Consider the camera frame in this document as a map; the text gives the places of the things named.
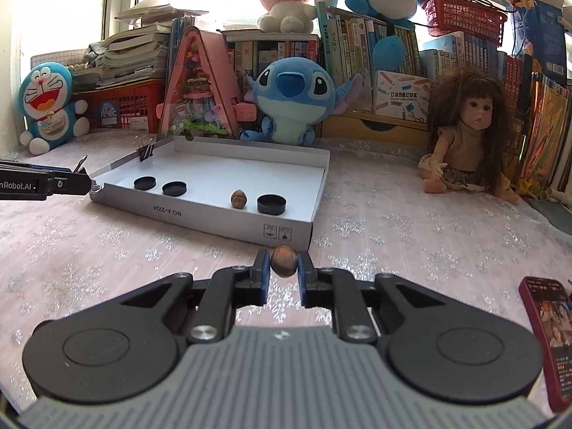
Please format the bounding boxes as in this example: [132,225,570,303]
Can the brown-haired doll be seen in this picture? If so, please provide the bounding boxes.
[418,67,521,206]

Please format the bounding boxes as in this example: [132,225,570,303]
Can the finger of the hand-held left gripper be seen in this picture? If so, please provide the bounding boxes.
[0,159,74,176]
[45,171,93,196]

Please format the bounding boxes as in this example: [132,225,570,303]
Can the red plastic crate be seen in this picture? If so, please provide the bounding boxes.
[74,79,168,134]

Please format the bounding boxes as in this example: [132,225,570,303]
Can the red plastic basket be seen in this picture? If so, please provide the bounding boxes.
[421,0,509,48]

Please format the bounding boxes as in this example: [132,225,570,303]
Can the stack of papers and books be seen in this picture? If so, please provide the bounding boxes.
[83,4,211,90]

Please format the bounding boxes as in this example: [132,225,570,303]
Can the white cardboard box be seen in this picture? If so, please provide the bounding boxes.
[88,136,331,250]

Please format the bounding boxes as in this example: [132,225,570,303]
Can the white pipes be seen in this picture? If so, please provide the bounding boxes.
[534,184,572,208]

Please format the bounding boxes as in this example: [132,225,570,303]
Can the colourful upright books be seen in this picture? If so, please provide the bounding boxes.
[518,71,572,188]

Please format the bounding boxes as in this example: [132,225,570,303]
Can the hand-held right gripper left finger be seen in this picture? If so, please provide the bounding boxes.
[105,250,272,345]

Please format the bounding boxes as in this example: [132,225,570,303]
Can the tall blue box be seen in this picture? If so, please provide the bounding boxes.
[512,0,568,77]

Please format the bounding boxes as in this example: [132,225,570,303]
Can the pink snowflake tablecloth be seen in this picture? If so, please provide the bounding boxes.
[0,132,572,412]

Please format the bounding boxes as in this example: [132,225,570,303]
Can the row of shelved books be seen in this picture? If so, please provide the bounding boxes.
[172,6,537,117]

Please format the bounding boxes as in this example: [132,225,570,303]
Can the white box with pencil print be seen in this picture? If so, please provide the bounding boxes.
[372,70,432,120]

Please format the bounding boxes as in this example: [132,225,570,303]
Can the pink triangular toy house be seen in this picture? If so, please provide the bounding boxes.
[156,27,257,140]

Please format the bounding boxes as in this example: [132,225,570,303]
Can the blue alien plush toy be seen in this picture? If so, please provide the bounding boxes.
[240,57,364,146]

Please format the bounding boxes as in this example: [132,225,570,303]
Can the large black lid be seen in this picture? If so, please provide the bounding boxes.
[257,194,287,214]

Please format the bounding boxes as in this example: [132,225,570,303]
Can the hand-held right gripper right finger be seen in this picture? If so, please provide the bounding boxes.
[297,251,465,345]

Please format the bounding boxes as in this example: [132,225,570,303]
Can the wooden drawer unit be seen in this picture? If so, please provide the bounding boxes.
[321,112,432,148]

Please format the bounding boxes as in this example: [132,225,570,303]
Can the blue cat plush toy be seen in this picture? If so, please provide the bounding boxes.
[18,63,90,155]

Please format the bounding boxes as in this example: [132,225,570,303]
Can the black binder clip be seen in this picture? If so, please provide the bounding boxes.
[135,133,157,162]
[73,155,98,194]

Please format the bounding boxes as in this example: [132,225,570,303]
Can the smartphone in red case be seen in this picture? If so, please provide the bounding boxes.
[518,277,572,412]

